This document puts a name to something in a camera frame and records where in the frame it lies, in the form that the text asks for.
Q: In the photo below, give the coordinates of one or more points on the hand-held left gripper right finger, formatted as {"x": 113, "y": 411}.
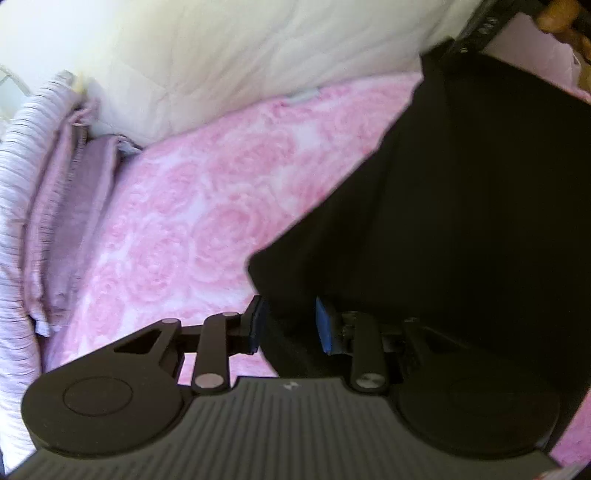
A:
{"x": 325, "y": 325}

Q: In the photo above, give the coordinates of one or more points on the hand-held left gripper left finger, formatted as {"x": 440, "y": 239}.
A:
{"x": 256, "y": 325}

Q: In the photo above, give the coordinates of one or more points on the black pants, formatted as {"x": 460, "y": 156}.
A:
{"x": 438, "y": 207}

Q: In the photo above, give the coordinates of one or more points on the person's right hand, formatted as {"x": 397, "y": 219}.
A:
{"x": 558, "y": 16}

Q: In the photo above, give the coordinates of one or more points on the pink floral blanket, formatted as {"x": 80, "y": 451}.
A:
{"x": 194, "y": 207}

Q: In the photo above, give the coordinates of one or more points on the lilac folded sheet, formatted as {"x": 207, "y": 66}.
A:
{"x": 78, "y": 207}

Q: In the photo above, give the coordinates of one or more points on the striped white quilt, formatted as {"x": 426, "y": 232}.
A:
{"x": 18, "y": 230}

